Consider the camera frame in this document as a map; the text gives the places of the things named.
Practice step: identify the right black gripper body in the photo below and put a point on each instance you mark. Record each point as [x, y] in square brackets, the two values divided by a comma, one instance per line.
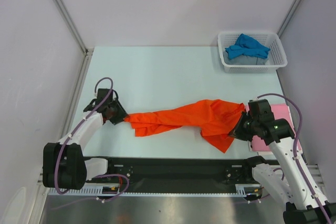
[251, 130]

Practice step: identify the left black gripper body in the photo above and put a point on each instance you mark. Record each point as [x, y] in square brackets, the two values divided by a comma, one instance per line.
[115, 109]

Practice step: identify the orange t shirt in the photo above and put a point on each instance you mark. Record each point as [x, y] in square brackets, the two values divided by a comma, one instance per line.
[214, 118]

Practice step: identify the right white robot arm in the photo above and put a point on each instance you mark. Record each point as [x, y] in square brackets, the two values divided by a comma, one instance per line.
[303, 200]

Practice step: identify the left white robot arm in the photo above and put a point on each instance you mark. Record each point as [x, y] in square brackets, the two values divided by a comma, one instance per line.
[64, 165]

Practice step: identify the white folded t shirt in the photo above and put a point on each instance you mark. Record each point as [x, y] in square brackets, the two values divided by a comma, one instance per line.
[271, 153]

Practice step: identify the pink folded t shirt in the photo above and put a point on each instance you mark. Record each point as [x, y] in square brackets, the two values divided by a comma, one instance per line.
[280, 111]

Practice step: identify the grey t shirt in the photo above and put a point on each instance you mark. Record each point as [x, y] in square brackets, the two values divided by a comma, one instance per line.
[244, 60]

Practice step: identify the white plastic basket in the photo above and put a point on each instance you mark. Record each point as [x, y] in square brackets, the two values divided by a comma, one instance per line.
[276, 58]

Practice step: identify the blue t shirt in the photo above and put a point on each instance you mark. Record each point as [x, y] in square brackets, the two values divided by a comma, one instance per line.
[247, 46]

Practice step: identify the white cable duct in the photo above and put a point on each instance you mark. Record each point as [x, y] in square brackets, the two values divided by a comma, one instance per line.
[238, 190]

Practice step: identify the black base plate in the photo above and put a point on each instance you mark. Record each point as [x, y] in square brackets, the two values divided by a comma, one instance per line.
[179, 175]

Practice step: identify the left corner aluminium post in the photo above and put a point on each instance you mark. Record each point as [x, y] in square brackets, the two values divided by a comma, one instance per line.
[63, 10]

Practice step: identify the corner aluminium post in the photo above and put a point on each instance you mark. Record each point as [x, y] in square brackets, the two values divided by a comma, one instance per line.
[63, 10]
[288, 17]

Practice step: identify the right corner aluminium post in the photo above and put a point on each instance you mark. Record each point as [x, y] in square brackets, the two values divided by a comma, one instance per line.
[288, 17]

